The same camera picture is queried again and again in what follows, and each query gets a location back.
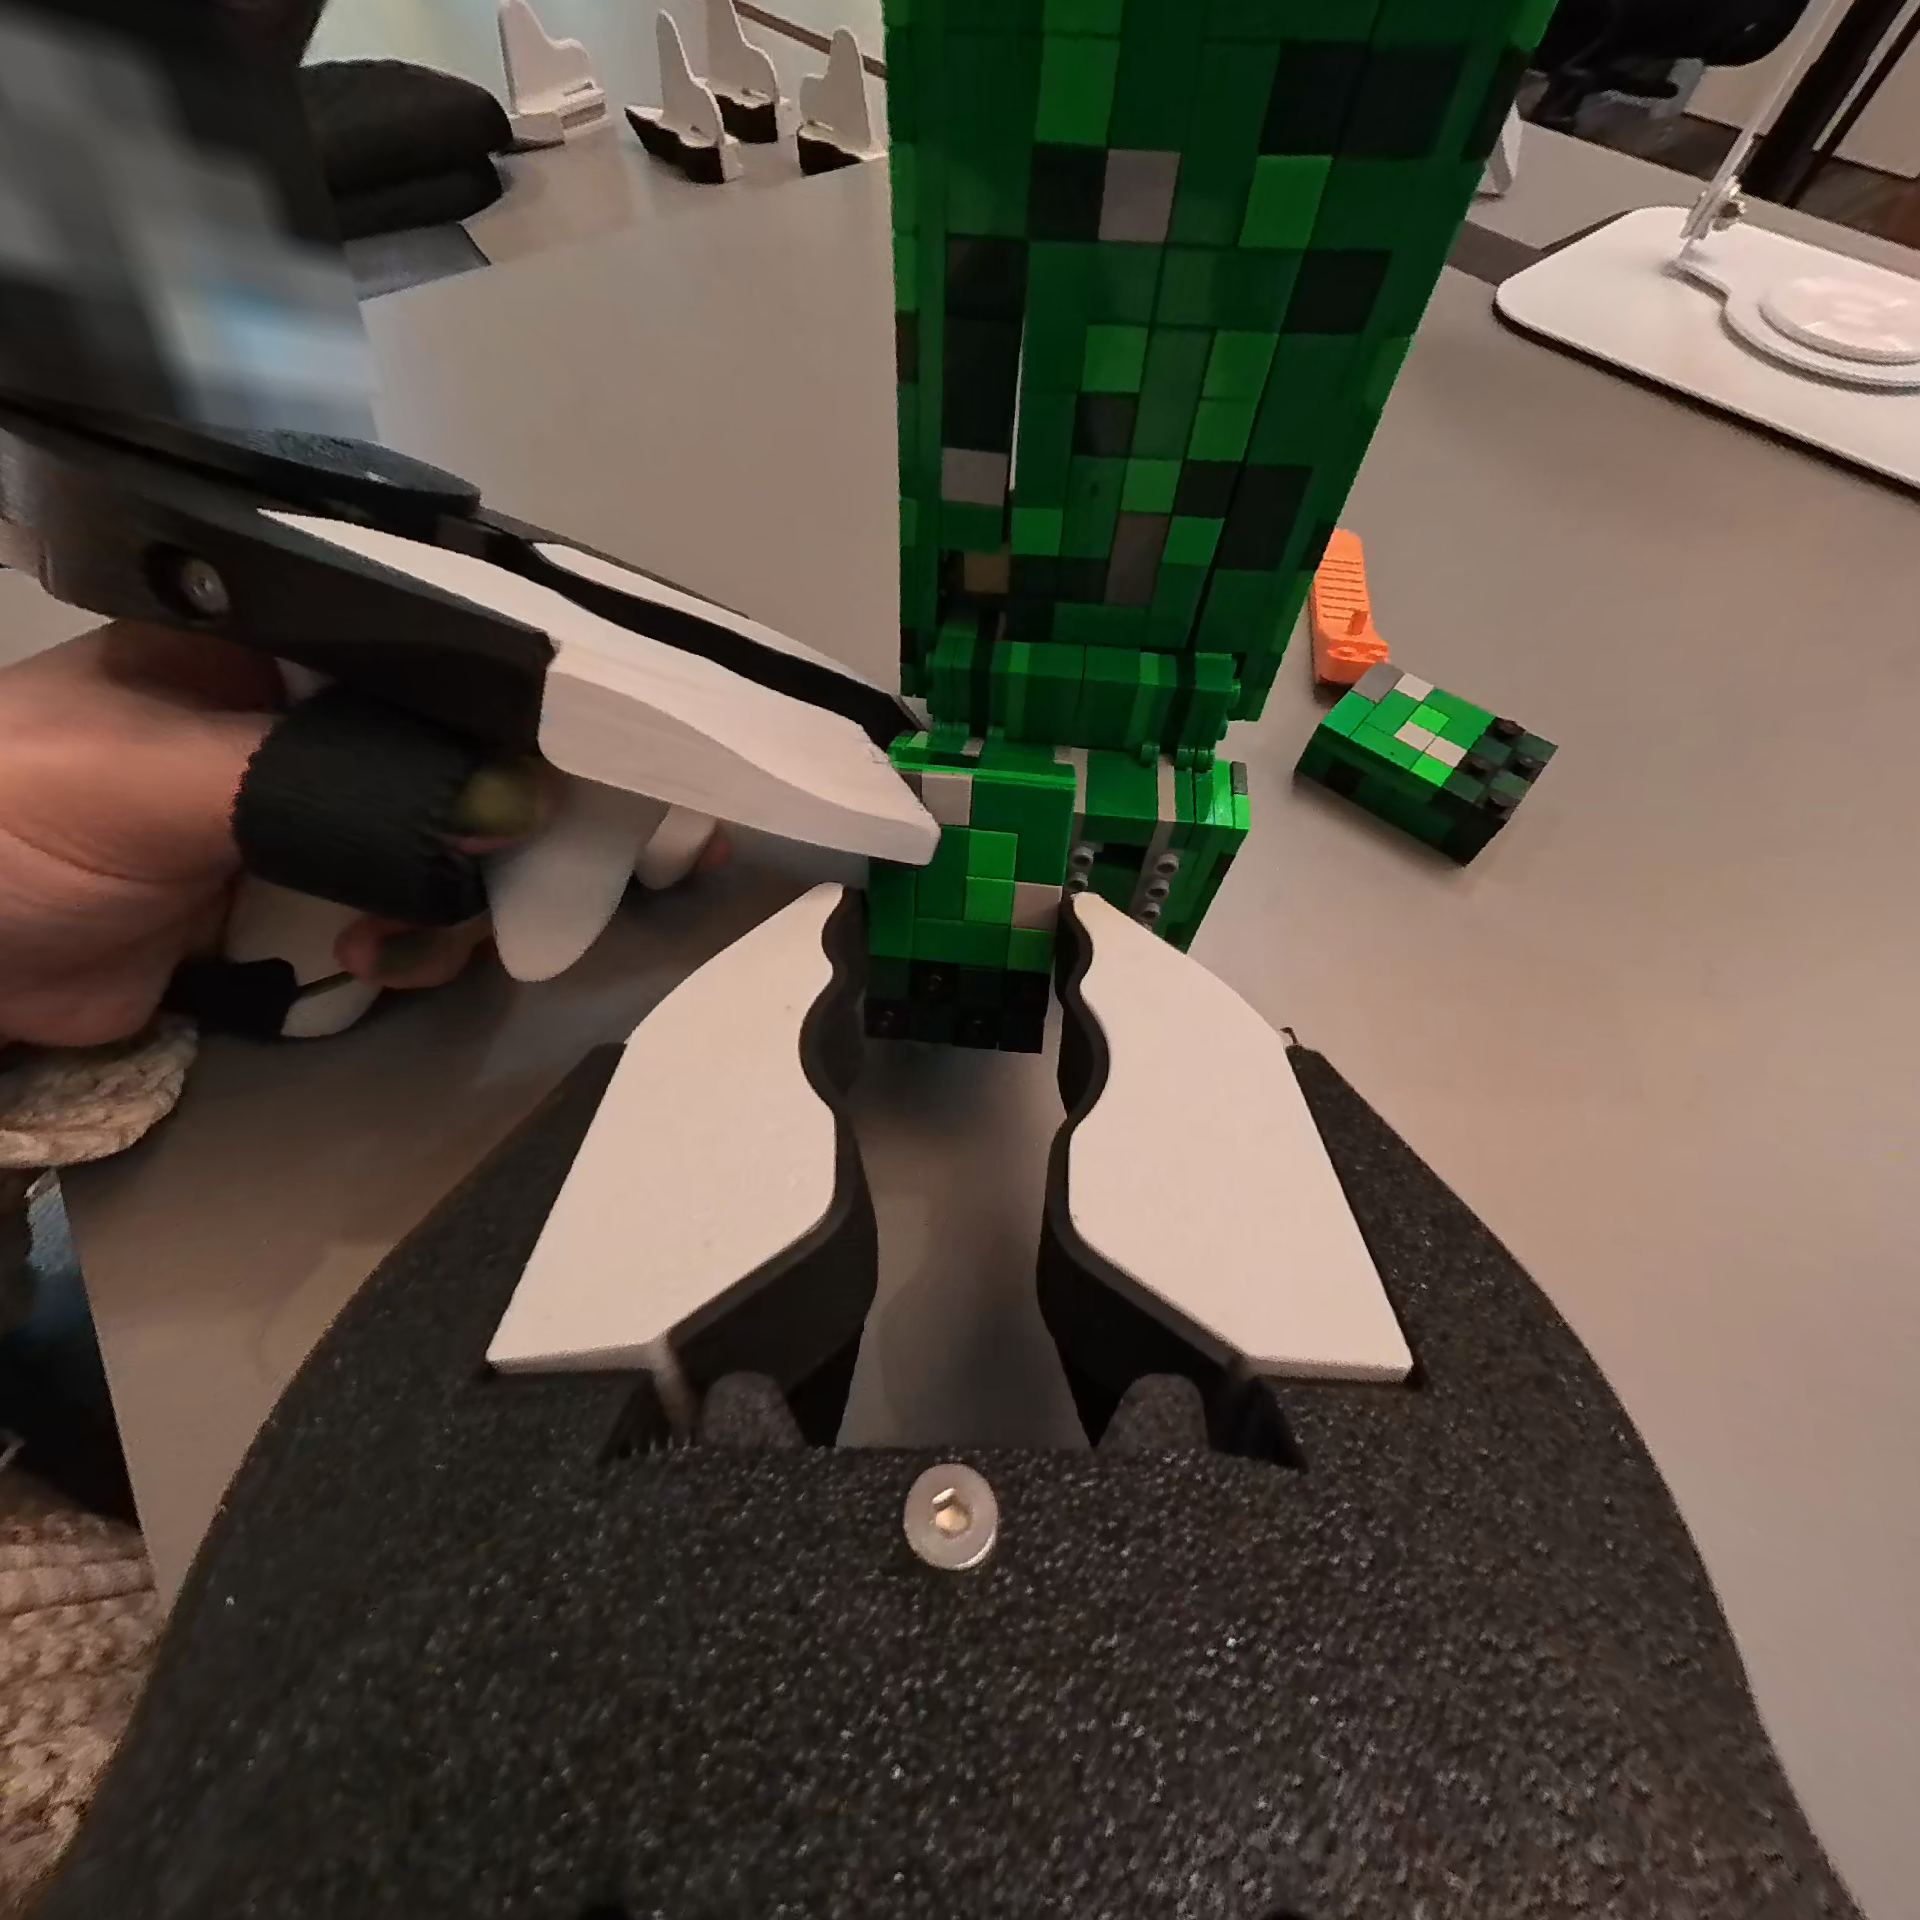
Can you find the green lego creeper figure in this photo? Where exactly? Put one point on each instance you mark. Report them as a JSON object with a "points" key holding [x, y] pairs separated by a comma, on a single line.
{"points": [[1169, 376]]}

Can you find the beige knitted sweater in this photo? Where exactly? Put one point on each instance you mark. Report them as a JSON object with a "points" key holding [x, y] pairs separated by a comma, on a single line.
{"points": [[61, 1650]]}

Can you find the white fin-shaped part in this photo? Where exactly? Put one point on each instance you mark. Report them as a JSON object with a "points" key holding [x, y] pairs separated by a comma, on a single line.
{"points": [[838, 111], [547, 77], [745, 77], [688, 111]]}

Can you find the small green lego block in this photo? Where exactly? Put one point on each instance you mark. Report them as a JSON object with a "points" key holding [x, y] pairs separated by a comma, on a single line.
{"points": [[1423, 765]]}

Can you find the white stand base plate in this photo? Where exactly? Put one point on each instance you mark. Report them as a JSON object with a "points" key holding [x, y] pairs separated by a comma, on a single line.
{"points": [[1619, 300]]}

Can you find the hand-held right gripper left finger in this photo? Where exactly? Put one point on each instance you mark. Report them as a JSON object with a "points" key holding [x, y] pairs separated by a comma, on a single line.
{"points": [[705, 1153]]}

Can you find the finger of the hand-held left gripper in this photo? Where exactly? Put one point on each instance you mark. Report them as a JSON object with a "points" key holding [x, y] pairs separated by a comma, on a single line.
{"points": [[720, 734], [630, 581]]}

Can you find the orange brick separator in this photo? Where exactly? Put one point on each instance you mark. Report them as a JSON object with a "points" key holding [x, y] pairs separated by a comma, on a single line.
{"points": [[1348, 622]]}

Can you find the person's left hand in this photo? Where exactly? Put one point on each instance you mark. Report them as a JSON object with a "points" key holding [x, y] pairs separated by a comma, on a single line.
{"points": [[104, 812]]}

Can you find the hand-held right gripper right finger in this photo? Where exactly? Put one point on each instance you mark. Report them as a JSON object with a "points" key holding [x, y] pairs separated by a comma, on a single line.
{"points": [[1215, 1186]]}

